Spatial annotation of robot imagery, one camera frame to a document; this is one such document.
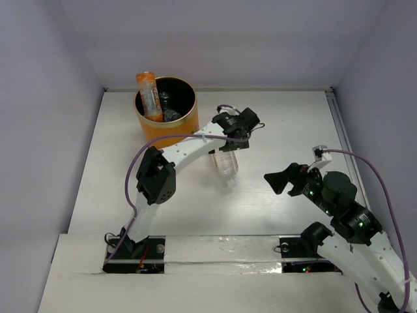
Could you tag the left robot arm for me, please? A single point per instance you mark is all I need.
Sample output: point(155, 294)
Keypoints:
point(151, 177)

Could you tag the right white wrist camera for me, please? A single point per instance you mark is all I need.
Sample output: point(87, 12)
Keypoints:
point(321, 156)

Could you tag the aluminium rail right edge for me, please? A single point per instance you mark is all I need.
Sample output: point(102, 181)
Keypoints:
point(350, 160)

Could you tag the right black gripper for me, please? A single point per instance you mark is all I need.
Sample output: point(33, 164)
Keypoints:
point(295, 171)

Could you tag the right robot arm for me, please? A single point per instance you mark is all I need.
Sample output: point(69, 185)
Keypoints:
point(355, 241)

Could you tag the orange cylindrical bin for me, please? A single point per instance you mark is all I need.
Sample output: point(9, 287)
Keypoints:
point(183, 100)

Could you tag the orange label plastic bottle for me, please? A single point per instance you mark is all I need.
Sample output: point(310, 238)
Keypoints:
point(149, 96)

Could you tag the square clear plastic bottle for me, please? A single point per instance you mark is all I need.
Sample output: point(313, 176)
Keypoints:
point(226, 166)

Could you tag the black label pepsi bottle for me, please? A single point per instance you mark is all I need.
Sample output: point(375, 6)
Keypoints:
point(170, 115)

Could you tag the slim clear plastic bottle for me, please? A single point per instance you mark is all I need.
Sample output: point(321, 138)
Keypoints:
point(165, 100)

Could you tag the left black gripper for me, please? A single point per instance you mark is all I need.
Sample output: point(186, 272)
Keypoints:
point(237, 144)

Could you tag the silver taped base bar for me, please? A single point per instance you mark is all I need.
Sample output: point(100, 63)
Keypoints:
point(220, 255)

